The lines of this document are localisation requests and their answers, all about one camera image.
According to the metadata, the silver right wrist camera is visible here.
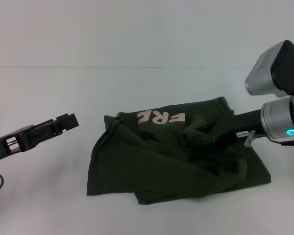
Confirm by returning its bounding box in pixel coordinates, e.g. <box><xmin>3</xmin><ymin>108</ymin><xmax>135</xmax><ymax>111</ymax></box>
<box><xmin>244</xmin><ymin>39</ymin><xmax>294</xmax><ymax>98</ymax></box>

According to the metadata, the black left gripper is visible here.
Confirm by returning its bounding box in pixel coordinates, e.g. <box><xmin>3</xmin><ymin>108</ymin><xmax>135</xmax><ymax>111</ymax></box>
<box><xmin>0</xmin><ymin>113</ymin><xmax>79</xmax><ymax>165</ymax></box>

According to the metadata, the dark green shirt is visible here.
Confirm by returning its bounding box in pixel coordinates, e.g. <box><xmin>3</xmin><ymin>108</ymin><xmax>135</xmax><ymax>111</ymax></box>
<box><xmin>86</xmin><ymin>96</ymin><xmax>271</xmax><ymax>206</ymax></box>

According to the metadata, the right gripper cable connector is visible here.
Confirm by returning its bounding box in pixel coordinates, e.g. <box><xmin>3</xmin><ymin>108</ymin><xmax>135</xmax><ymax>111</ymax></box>
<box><xmin>243</xmin><ymin>130</ymin><xmax>257</xmax><ymax>148</ymax></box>

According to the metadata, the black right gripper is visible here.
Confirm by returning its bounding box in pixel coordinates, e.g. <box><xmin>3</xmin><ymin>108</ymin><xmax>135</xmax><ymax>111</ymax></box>
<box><xmin>191</xmin><ymin>108</ymin><xmax>263</xmax><ymax>148</ymax></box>

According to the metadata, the right gripper thin cable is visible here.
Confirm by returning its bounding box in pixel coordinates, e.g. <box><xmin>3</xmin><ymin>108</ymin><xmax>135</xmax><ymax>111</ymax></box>
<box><xmin>255</xmin><ymin>133</ymin><xmax>294</xmax><ymax>147</ymax></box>

